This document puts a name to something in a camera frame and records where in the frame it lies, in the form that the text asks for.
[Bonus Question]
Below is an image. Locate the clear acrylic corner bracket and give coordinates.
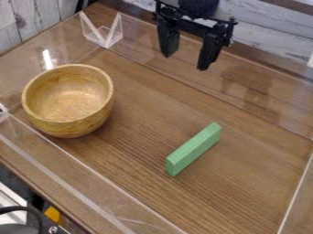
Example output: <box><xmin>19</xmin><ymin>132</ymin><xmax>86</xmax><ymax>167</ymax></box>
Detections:
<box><xmin>78</xmin><ymin>11</ymin><xmax>123</xmax><ymax>48</ymax></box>

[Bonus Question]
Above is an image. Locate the black cable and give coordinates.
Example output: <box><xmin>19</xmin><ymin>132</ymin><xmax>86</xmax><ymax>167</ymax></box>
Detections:
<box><xmin>0</xmin><ymin>205</ymin><xmax>45</xmax><ymax>234</ymax></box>

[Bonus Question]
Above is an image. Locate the clear acrylic front wall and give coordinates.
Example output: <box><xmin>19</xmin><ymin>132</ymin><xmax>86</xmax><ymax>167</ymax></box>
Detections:
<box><xmin>0</xmin><ymin>103</ymin><xmax>188</xmax><ymax>234</ymax></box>

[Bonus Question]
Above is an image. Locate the yellow label on equipment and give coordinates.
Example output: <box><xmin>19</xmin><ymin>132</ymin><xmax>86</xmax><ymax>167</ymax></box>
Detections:
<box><xmin>45</xmin><ymin>207</ymin><xmax>62</xmax><ymax>223</ymax></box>

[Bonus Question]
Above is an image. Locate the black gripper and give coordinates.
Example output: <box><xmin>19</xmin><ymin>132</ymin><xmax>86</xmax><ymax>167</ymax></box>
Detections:
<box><xmin>154</xmin><ymin>0</ymin><xmax>237</xmax><ymax>70</ymax></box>

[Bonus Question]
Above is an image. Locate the brown wooden bowl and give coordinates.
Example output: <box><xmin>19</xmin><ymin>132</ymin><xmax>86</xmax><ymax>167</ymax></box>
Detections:
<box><xmin>22</xmin><ymin>64</ymin><xmax>115</xmax><ymax>138</ymax></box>

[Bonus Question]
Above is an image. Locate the green rectangular block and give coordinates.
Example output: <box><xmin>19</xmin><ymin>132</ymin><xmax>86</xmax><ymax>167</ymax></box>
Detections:
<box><xmin>165</xmin><ymin>122</ymin><xmax>222</xmax><ymax>176</ymax></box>

